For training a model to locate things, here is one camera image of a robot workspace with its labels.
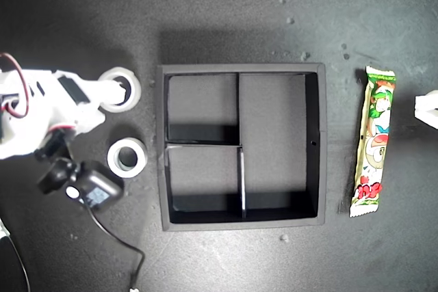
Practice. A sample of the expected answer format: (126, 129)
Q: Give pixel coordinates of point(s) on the large white tape roll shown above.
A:
(135, 91)

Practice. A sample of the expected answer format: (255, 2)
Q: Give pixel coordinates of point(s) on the small white tape roll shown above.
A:
(113, 159)

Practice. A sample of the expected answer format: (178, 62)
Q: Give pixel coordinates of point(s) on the green printed snack bar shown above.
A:
(373, 141)

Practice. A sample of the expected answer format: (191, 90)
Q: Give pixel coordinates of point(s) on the black compartment tray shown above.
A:
(205, 225)

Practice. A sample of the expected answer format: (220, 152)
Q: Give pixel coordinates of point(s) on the small white plastic piece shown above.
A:
(3, 228)

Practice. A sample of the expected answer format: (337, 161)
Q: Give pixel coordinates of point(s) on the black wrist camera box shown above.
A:
(97, 186)

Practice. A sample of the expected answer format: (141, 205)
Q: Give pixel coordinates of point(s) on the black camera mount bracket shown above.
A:
(54, 177)

